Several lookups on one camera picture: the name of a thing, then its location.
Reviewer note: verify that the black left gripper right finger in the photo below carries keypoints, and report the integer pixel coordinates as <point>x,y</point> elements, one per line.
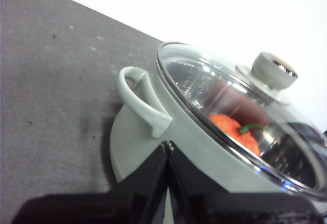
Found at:
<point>217,206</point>

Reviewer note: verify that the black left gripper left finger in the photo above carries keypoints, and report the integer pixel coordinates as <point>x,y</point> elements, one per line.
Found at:
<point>122,203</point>

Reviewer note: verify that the orange pumpkin with green stem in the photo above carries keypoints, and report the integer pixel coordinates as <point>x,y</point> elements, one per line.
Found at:
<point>230,127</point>

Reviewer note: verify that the glass lid with green knob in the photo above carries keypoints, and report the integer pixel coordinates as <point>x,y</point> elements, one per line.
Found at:
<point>270,72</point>

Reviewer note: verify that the pale green electric steamer pot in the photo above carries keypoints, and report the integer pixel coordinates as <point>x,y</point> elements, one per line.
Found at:
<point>132,145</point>

